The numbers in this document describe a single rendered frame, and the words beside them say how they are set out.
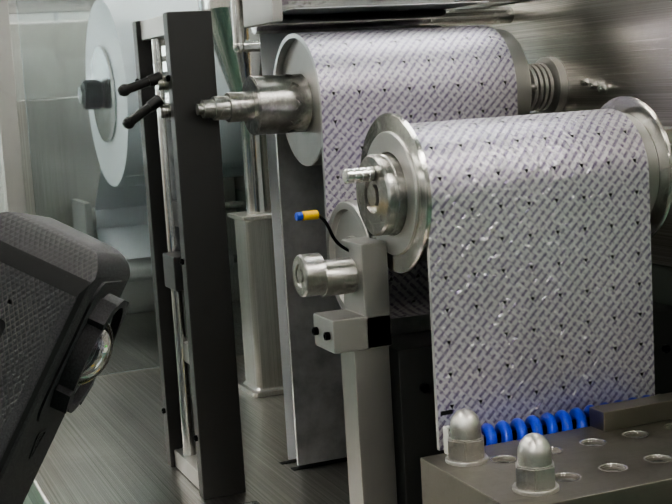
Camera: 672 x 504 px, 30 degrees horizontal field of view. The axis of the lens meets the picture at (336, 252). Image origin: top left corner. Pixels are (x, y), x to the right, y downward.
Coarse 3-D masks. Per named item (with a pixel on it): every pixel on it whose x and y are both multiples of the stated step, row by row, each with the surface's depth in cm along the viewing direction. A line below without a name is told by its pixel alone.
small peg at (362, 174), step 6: (348, 168) 113; (354, 168) 113; (360, 168) 113; (366, 168) 114; (372, 168) 114; (342, 174) 114; (348, 174) 113; (354, 174) 113; (360, 174) 113; (366, 174) 113; (372, 174) 113; (348, 180) 113; (354, 180) 113; (360, 180) 113; (366, 180) 114; (372, 180) 114
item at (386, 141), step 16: (640, 128) 121; (384, 144) 115; (400, 144) 112; (400, 160) 113; (656, 160) 120; (656, 176) 120; (416, 192) 110; (656, 192) 120; (416, 208) 111; (416, 224) 111; (384, 240) 118; (400, 240) 114
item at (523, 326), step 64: (448, 256) 112; (512, 256) 114; (576, 256) 117; (640, 256) 119; (448, 320) 112; (512, 320) 115; (576, 320) 117; (640, 320) 120; (448, 384) 113; (512, 384) 115; (576, 384) 118; (640, 384) 121
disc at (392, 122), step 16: (384, 128) 116; (400, 128) 112; (368, 144) 119; (416, 144) 110; (416, 160) 110; (416, 176) 110; (416, 240) 112; (400, 256) 115; (416, 256) 112; (400, 272) 116
